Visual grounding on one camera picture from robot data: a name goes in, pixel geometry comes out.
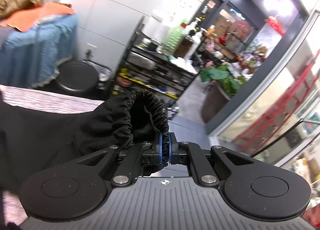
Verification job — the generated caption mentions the black BLAENZAIGA jacket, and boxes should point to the black BLAENZAIGA jacket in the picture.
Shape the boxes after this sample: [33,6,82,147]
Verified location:
[1,90,169,193]

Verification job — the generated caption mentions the black metal storage rack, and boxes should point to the black metal storage rack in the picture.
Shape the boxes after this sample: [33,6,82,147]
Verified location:
[112,32,198,110]

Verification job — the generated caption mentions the green potted plant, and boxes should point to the green potted plant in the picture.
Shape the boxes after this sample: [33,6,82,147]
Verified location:
[200,65,246,97]

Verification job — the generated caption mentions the dark brown bottle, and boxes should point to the dark brown bottle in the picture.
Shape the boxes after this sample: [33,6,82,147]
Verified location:
[174,29,196,58]

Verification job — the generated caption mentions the black round stool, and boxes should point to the black round stool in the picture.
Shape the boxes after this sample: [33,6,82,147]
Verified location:
[56,60,99,95]

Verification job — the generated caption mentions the green plastic bottle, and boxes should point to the green plastic bottle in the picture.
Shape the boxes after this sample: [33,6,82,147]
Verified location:
[162,20,188,57]

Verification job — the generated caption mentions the white pump bottle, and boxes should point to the white pump bottle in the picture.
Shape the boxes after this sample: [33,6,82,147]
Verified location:
[183,18,201,59]

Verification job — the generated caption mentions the pink knitted blanket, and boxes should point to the pink knitted blanket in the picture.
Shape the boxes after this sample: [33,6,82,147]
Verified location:
[1,85,103,114]

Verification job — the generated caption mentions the orange cloth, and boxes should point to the orange cloth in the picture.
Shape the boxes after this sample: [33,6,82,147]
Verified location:
[1,2,75,32]

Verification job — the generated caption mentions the wall power socket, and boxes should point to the wall power socket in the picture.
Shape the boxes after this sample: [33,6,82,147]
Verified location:
[85,44,97,60]

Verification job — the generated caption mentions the red ladder frame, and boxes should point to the red ladder frame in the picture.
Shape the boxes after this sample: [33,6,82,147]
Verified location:
[234,52,319,154]

